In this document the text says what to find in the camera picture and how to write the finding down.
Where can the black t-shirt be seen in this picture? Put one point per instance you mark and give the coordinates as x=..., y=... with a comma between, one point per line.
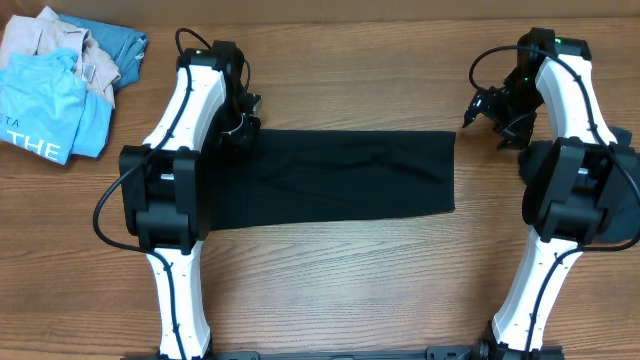
x=302, y=176

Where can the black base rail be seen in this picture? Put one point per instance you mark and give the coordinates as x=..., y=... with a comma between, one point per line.
x=430, y=353

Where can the dark blue folded garment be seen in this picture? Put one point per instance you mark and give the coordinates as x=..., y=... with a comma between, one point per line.
x=126, y=46

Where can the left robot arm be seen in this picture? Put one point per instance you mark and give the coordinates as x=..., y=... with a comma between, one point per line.
x=211, y=112

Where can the dark grey garment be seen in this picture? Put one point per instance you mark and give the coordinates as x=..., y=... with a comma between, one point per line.
x=621, y=228

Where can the light blue printed t-shirt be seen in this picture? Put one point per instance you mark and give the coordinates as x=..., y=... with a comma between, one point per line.
x=47, y=110

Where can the beige folded shirt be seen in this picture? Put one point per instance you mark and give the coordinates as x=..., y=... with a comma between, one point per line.
x=46, y=33

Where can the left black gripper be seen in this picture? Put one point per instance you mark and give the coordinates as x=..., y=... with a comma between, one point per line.
x=253, y=124

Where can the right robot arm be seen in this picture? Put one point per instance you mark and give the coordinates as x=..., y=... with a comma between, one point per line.
x=574, y=194

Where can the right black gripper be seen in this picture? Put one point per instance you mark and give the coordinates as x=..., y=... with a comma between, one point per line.
x=493, y=111

